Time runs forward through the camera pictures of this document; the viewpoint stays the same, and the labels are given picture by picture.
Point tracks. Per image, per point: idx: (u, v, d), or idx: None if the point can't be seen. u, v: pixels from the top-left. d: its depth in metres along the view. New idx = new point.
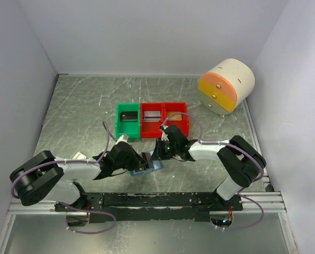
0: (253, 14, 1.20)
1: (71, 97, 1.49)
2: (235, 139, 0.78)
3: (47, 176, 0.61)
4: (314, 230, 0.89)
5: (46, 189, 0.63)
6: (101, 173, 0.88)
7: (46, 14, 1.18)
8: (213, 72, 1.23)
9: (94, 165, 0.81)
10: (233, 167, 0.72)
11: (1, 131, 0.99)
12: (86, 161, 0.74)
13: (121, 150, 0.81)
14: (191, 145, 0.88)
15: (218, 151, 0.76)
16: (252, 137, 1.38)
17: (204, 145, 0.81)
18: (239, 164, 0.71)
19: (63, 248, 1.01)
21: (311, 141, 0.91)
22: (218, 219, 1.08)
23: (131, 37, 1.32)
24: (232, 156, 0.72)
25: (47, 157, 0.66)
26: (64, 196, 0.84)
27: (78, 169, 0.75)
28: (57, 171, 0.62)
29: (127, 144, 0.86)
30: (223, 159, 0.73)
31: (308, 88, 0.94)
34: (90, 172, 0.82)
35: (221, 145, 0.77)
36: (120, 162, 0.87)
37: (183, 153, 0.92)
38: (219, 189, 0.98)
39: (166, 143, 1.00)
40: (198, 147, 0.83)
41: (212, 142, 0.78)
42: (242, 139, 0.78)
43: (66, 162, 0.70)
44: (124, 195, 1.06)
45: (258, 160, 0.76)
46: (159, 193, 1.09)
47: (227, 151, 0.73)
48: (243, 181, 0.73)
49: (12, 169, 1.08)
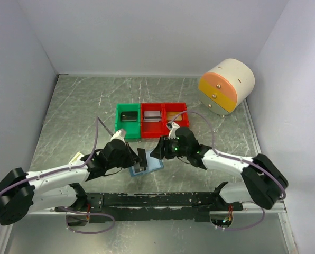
0: (253, 14, 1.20)
1: (71, 97, 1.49)
2: (258, 158, 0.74)
3: (17, 198, 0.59)
4: None
5: (23, 208, 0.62)
6: (93, 173, 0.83)
7: (46, 14, 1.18)
8: (213, 72, 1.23)
9: (80, 169, 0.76)
10: (257, 189, 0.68)
11: (1, 131, 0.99)
12: (67, 168, 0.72)
13: (116, 147, 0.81)
14: (205, 153, 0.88)
15: (241, 170, 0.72)
16: (252, 137, 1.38)
17: (221, 158, 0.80)
18: (263, 186, 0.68)
19: (63, 248, 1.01)
21: (311, 141, 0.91)
22: (218, 219, 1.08)
23: (131, 37, 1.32)
24: (256, 177, 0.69)
25: (18, 177, 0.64)
26: (57, 202, 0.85)
27: (59, 180, 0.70)
28: (28, 191, 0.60)
29: (120, 142, 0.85)
30: (246, 180, 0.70)
31: (308, 88, 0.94)
34: (77, 178, 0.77)
35: (244, 163, 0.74)
36: (114, 160, 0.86)
37: (194, 159, 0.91)
38: (222, 189, 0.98)
39: (173, 143, 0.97)
40: (215, 158, 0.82)
41: (234, 157, 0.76)
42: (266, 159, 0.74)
43: (40, 178, 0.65)
44: (124, 195, 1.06)
45: (282, 184, 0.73)
46: (159, 193, 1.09)
47: (250, 171, 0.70)
48: (266, 202, 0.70)
49: (11, 169, 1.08)
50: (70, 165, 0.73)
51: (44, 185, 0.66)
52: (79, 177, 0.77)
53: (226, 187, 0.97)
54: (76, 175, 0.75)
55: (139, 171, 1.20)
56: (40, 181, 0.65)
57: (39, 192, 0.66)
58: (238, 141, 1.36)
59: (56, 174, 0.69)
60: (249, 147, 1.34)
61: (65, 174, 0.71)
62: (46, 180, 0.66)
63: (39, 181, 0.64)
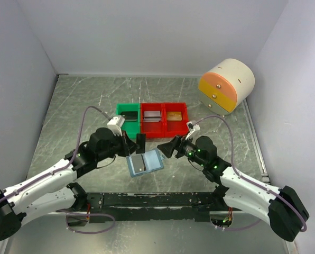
0: (253, 14, 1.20)
1: (71, 97, 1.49)
2: (286, 192, 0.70)
3: None
4: None
5: (12, 223, 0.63)
6: (84, 169, 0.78)
7: (46, 13, 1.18)
8: (213, 72, 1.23)
9: (64, 171, 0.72)
10: (282, 223, 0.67)
11: (1, 131, 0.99)
12: (49, 173, 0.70)
13: (100, 138, 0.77)
14: (224, 170, 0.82)
15: (268, 202, 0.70)
16: (252, 137, 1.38)
17: (243, 182, 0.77)
18: (289, 221, 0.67)
19: (63, 248, 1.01)
21: (311, 141, 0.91)
22: (218, 219, 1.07)
23: (131, 37, 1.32)
24: (284, 212, 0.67)
25: None
26: (56, 206, 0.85)
27: (44, 187, 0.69)
28: (8, 209, 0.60)
29: (105, 130, 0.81)
30: (272, 212, 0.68)
31: (308, 88, 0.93)
34: (64, 180, 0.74)
35: (269, 193, 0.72)
36: (103, 150, 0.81)
37: (209, 173, 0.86)
38: (228, 196, 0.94)
39: (188, 147, 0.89)
40: (235, 179, 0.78)
41: (259, 185, 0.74)
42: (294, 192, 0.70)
43: (19, 192, 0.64)
44: (124, 195, 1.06)
45: (305, 218, 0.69)
46: (159, 193, 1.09)
47: (279, 205, 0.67)
48: (287, 234, 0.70)
49: (12, 169, 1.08)
50: (51, 170, 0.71)
51: (25, 198, 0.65)
52: (65, 178, 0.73)
53: (232, 194, 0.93)
54: (61, 178, 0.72)
55: (139, 171, 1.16)
56: (19, 196, 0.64)
57: (24, 205, 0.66)
58: (238, 141, 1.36)
59: (37, 183, 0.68)
60: (249, 147, 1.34)
61: (46, 181, 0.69)
62: (27, 193, 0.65)
63: (18, 196, 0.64)
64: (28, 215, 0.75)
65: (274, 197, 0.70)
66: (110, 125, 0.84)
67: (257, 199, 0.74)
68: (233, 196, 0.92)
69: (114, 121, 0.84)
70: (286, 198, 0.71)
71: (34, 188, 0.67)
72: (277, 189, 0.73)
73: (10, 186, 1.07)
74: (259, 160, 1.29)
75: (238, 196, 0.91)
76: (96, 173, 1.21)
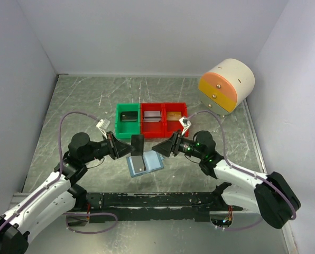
0: (253, 14, 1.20)
1: (71, 97, 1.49)
2: (274, 178, 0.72)
3: (7, 242, 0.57)
4: None
5: (20, 243, 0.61)
6: (76, 175, 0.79)
7: (46, 13, 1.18)
8: (213, 72, 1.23)
9: (57, 182, 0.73)
10: (270, 208, 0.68)
11: (1, 131, 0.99)
12: (44, 187, 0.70)
13: (79, 146, 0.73)
14: (218, 162, 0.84)
15: (255, 187, 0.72)
16: (252, 137, 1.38)
17: (234, 172, 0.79)
18: (277, 206, 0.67)
19: (63, 248, 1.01)
21: (311, 142, 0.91)
22: (218, 219, 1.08)
23: (131, 36, 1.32)
24: (270, 196, 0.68)
25: None
26: (56, 214, 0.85)
27: (41, 202, 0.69)
28: (14, 230, 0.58)
29: (81, 136, 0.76)
30: (259, 197, 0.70)
31: (308, 88, 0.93)
34: (61, 191, 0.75)
35: (257, 179, 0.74)
36: (87, 155, 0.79)
37: (204, 166, 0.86)
38: (226, 192, 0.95)
39: (185, 143, 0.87)
40: (227, 169, 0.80)
41: (248, 172, 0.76)
42: (281, 178, 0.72)
43: (19, 213, 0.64)
44: (124, 195, 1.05)
45: (295, 205, 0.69)
46: (159, 193, 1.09)
47: (265, 189, 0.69)
48: (277, 222, 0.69)
49: (11, 169, 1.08)
50: (45, 184, 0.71)
51: (28, 216, 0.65)
52: (60, 189, 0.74)
53: (229, 191, 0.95)
54: (57, 189, 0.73)
55: (139, 171, 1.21)
56: (21, 215, 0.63)
57: (28, 223, 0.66)
58: (238, 141, 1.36)
59: (35, 200, 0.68)
60: (248, 147, 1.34)
61: (43, 196, 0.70)
62: (27, 211, 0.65)
63: (20, 216, 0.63)
64: (31, 232, 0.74)
65: (261, 182, 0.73)
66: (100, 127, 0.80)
67: (246, 187, 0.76)
68: (229, 192, 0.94)
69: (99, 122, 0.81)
70: (274, 184, 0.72)
71: (33, 205, 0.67)
72: (265, 175, 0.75)
73: (10, 186, 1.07)
74: (259, 160, 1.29)
75: (234, 191, 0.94)
76: (96, 173, 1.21)
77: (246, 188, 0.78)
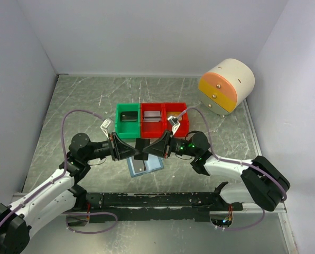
0: (253, 14, 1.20)
1: (71, 97, 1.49)
2: (258, 160, 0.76)
3: (11, 231, 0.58)
4: None
5: (24, 235, 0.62)
6: (79, 174, 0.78)
7: (46, 13, 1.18)
8: (213, 72, 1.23)
9: (62, 179, 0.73)
10: (258, 190, 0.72)
11: (1, 131, 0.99)
12: (50, 182, 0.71)
13: (79, 147, 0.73)
14: (206, 159, 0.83)
15: (241, 172, 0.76)
16: (252, 137, 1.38)
17: (222, 163, 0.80)
18: (265, 187, 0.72)
19: (62, 248, 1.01)
21: (311, 141, 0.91)
22: (218, 219, 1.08)
23: (131, 36, 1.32)
24: (257, 179, 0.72)
25: (3, 211, 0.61)
26: (58, 211, 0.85)
27: (45, 197, 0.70)
28: (19, 220, 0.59)
29: (82, 136, 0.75)
30: (247, 181, 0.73)
31: (309, 88, 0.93)
34: (65, 187, 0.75)
35: (243, 165, 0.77)
36: (88, 154, 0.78)
37: (197, 168, 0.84)
38: (223, 190, 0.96)
39: (178, 143, 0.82)
40: (216, 163, 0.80)
41: (233, 161, 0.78)
42: (267, 161, 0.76)
43: (25, 205, 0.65)
44: (124, 195, 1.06)
45: (281, 184, 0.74)
46: (159, 193, 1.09)
47: (251, 173, 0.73)
48: (268, 204, 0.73)
49: (11, 169, 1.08)
50: (51, 179, 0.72)
51: (33, 208, 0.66)
52: (64, 186, 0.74)
53: (226, 188, 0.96)
54: (62, 185, 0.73)
55: (139, 171, 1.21)
56: (27, 207, 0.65)
57: (32, 216, 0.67)
58: (238, 141, 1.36)
59: (40, 193, 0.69)
60: (248, 147, 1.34)
61: (48, 190, 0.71)
62: (33, 203, 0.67)
63: (26, 207, 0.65)
64: (34, 227, 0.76)
65: (247, 167, 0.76)
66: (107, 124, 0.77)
67: (234, 174, 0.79)
68: (227, 189, 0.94)
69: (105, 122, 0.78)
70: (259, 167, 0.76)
71: (38, 198, 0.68)
72: (250, 161, 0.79)
73: (10, 186, 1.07)
74: None
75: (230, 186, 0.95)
76: (96, 173, 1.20)
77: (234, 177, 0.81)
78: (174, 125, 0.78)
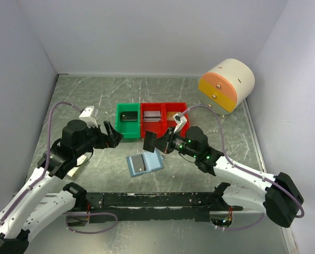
0: (253, 14, 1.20)
1: (71, 97, 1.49)
2: (282, 179, 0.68)
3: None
4: None
5: (14, 245, 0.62)
6: (63, 167, 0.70)
7: (46, 14, 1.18)
8: (213, 72, 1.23)
9: (42, 181, 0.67)
10: (278, 210, 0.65)
11: (1, 131, 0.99)
12: (27, 189, 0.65)
13: (75, 130, 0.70)
14: (216, 159, 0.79)
15: (264, 190, 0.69)
16: (252, 137, 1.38)
17: (237, 170, 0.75)
18: (286, 207, 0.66)
19: (62, 248, 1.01)
21: (311, 141, 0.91)
22: (218, 219, 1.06)
23: (130, 36, 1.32)
24: (280, 199, 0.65)
25: None
26: (57, 213, 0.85)
27: (28, 204, 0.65)
28: None
29: (77, 123, 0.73)
30: (269, 201, 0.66)
31: (309, 88, 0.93)
34: (48, 187, 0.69)
35: (265, 182, 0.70)
36: (80, 144, 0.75)
37: (202, 164, 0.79)
38: (226, 193, 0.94)
39: (178, 139, 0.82)
40: (230, 169, 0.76)
41: (254, 173, 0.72)
42: (290, 181, 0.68)
43: (4, 221, 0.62)
44: (124, 195, 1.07)
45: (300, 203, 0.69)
46: (159, 193, 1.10)
47: (275, 193, 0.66)
48: (284, 223, 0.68)
49: (12, 169, 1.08)
50: (28, 184, 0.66)
51: (14, 223, 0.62)
52: (47, 187, 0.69)
53: (230, 192, 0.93)
54: (42, 188, 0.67)
55: (139, 171, 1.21)
56: (6, 224, 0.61)
57: (19, 227, 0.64)
58: (238, 141, 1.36)
59: (19, 204, 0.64)
60: (249, 147, 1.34)
61: (28, 198, 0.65)
62: (12, 218, 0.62)
63: (5, 225, 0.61)
64: (31, 230, 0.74)
65: (270, 185, 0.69)
66: (83, 117, 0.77)
67: (250, 187, 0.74)
68: (231, 193, 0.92)
69: (88, 113, 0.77)
70: (282, 185, 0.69)
71: (17, 209, 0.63)
72: (272, 177, 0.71)
73: (10, 187, 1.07)
74: (259, 160, 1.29)
75: (235, 191, 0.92)
76: (96, 173, 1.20)
77: (249, 187, 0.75)
78: (177, 123, 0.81)
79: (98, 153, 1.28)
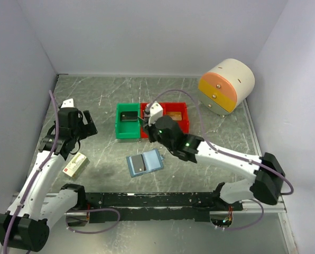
0: (253, 14, 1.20)
1: (71, 97, 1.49)
2: (268, 159, 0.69)
3: (23, 233, 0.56)
4: None
5: (40, 229, 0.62)
6: (66, 145, 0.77)
7: (46, 13, 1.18)
8: (213, 72, 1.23)
9: (49, 161, 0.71)
10: (267, 191, 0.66)
11: (1, 130, 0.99)
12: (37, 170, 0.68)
13: (70, 111, 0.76)
14: (196, 145, 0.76)
15: (253, 173, 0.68)
16: (252, 137, 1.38)
17: (221, 155, 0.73)
18: (275, 188, 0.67)
19: (62, 248, 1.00)
21: (311, 141, 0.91)
22: (218, 219, 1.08)
23: (130, 36, 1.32)
24: (269, 181, 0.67)
25: (4, 219, 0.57)
26: (64, 206, 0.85)
27: (43, 184, 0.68)
28: (26, 221, 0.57)
29: (68, 108, 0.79)
30: (259, 183, 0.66)
31: (309, 88, 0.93)
34: (57, 166, 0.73)
35: (252, 164, 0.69)
36: (75, 127, 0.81)
37: (181, 152, 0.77)
38: (222, 192, 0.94)
39: (155, 131, 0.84)
40: (213, 154, 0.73)
41: (240, 157, 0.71)
42: (276, 161, 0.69)
43: (24, 203, 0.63)
44: (124, 195, 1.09)
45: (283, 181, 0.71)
46: (159, 193, 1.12)
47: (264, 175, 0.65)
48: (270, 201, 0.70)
49: (12, 169, 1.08)
50: (37, 167, 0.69)
51: (34, 202, 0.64)
52: (56, 165, 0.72)
53: (225, 190, 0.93)
54: (51, 166, 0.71)
55: (139, 171, 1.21)
56: (27, 205, 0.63)
57: (39, 209, 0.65)
58: (238, 141, 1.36)
59: (34, 186, 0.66)
60: (249, 147, 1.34)
61: (40, 178, 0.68)
62: (31, 198, 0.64)
63: (26, 206, 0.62)
64: (49, 218, 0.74)
65: (258, 167, 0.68)
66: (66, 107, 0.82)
67: (237, 171, 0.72)
68: (226, 191, 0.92)
69: (70, 105, 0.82)
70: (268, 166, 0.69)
71: (34, 190, 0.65)
72: (258, 159, 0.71)
73: (10, 187, 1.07)
74: None
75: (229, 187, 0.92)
76: (96, 173, 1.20)
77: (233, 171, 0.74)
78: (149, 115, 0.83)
79: (98, 153, 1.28)
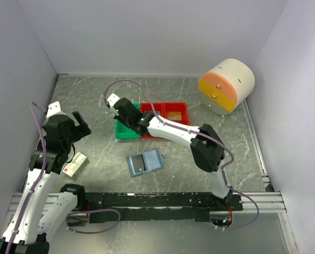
0: (253, 14, 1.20)
1: (71, 97, 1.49)
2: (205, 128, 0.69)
3: None
4: None
5: (38, 248, 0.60)
6: (58, 159, 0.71)
7: (46, 13, 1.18)
8: (213, 73, 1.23)
9: (41, 181, 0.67)
10: (202, 156, 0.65)
11: (1, 130, 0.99)
12: (29, 193, 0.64)
13: (59, 121, 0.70)
14: (150, 120, 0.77)
15: (190, 141, 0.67)
16: (252, 137, 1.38)
17: (167, 127, 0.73)
18: (209, 154, 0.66)
19: (63, 248, 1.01)
21: (311, 141, 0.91)
22: (218, 219, 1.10)
23: (130, 36, 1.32)
24: (203, 146, 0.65)
25: (0, 247, 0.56)
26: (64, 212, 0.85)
27: (37, 206, 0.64)
28: (21, 246, 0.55)
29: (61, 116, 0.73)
30: (194, 150, 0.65)
31: (309, 88, 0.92)
34: (50, 184, 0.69)
35: (191, 134, 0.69)
36: (66, 136, 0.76)
37: (136, 128, 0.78)
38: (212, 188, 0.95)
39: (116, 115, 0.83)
40: (160, 127, 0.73)
41: (181, 127, 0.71)
42: (212, 129, 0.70)
43: (19, 229, 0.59)
44: (124, 196, 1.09)
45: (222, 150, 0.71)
46: (159, 193, 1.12)
47: (199, 142, 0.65)
48: (208, 168, 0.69)
49: (12, 169, 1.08)
50: (28, 189, 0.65)
51: (29, 227, 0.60)
52: (48, 184, 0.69)
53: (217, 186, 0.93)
54: (44, 187, 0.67)
55: (139, 171, 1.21)
56: (21, 230, 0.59)
57: (35, 231, 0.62)
58: (238, 141, 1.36)
59: (26, 209, 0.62)
60: (249, 147, 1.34)
61: (34, 200, 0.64)
62: (26, 223, 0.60)
63: (21, 232, 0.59)
64: (48, 232, 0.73)
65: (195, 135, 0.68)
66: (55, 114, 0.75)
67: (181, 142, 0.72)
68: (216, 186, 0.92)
69: (57, 109, 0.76)
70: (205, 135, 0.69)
71: (27, 214, 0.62)
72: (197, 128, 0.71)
73: (10, 187, 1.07)
74: (259, 160, 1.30)
75: None
76: (96, 173, 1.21)
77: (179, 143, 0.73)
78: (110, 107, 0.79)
79: (98, 153, 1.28)
